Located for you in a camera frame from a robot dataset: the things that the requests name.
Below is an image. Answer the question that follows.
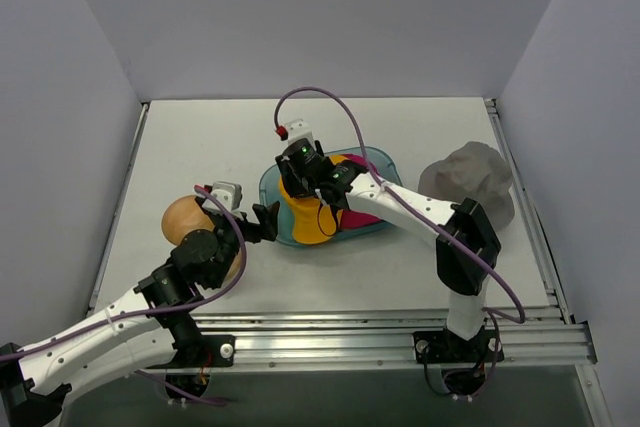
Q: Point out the yellow bucket hat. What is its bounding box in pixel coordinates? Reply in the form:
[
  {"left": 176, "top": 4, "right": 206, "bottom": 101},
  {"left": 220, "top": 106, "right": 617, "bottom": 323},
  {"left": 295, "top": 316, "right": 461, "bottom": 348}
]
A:
[{"left": 277, "top": 162, "right": 344, "bottom": 245}]

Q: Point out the magenta baseball cap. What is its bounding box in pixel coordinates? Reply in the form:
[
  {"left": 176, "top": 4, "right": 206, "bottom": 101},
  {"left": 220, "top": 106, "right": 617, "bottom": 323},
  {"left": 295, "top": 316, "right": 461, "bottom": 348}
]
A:
[{"left": 340, "top": 154, "right": 381, "bottom": 230}]

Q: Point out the grey bucket hat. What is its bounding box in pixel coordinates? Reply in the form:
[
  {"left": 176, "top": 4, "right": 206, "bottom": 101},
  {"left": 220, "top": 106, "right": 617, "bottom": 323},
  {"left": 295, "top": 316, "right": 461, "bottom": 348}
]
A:
[{"left": 417, "top": 141, "right": 515, "bottom": 232}]

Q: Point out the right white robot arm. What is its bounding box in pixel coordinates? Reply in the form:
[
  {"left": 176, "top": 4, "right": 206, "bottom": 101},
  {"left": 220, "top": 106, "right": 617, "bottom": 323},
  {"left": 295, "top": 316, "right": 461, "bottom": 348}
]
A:
[{"left": 276, "top": 139, "right": 501, "bottom": 360}]

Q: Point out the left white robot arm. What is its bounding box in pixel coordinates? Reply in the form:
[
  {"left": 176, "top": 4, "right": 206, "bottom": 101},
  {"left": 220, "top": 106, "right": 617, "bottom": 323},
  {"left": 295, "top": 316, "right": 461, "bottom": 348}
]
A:
[{"left": 1, "top": 195, "right": 280, "bottom": 426}]

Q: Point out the wooden head hat stand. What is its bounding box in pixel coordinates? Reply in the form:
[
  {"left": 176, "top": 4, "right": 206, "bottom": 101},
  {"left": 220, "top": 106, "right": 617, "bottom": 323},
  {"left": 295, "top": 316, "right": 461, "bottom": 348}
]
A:
[{"left": 161, "top": 195, "right": 244, "bottom": 289}]

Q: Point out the teal plastic tray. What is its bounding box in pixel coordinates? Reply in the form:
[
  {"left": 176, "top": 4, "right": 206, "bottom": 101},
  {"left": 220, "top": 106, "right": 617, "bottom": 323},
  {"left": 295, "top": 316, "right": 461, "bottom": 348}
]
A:
[{"left": 258, "top": 146, "right": 402, "bottom": 247}]

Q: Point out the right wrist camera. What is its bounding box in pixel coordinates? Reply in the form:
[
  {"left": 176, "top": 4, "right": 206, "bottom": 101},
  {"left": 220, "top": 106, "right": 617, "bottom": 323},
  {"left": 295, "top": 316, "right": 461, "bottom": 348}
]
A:
[{"left": 275, "top": 118, "right": 315, "bottom": 146}]

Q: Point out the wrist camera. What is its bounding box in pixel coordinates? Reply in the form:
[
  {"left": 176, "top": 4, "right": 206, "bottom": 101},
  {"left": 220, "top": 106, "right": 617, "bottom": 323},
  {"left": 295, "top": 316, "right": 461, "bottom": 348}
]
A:
[
  {"left": 207, "top": 181, "right": 242, "bottom": 212},
  {"left": 275, "top": 118, "right": 315, "bottom": 146}
]

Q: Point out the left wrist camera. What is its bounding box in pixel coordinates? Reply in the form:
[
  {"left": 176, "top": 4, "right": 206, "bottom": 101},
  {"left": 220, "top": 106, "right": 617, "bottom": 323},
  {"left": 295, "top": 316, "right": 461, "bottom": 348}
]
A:
[{"left": 207, "top": 181, "right": 242, "bottom": 212}]

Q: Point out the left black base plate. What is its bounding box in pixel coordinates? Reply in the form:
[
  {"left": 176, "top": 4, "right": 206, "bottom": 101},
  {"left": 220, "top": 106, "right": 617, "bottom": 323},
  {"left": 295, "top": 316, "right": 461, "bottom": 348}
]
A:
[{"left": 196, "top": 334, "right": 236, "bottom": 368}]

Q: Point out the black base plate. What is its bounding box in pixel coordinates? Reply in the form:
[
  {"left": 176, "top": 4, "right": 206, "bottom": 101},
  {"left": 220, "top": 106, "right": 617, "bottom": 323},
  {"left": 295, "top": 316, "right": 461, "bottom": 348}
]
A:
[
  {"left": 196, "top": 334, "right": 236, "bottom": 368},
  {"left": 412, "top": 329, "right": 450, "bottom": 364}
]

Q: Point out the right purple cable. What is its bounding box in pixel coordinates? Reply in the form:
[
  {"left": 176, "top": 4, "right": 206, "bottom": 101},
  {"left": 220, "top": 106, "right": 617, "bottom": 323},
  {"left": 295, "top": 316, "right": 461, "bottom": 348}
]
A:
[{"left": 273, "top": 86, "right": 526, "bottom": 324}]

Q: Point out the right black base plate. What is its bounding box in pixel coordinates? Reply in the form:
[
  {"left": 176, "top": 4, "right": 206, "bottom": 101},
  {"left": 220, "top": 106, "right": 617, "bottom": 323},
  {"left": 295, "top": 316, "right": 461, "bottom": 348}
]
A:
[{"left": 412, "top": 329, "right": 450, "bottom": 364}]

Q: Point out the aluminium mounting rail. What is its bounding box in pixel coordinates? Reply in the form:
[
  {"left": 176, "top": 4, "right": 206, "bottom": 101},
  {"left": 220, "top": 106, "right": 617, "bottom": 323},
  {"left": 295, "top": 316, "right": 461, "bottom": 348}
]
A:
[{"left": 194, "top": 307, "right": 596, "bottom": 373}]

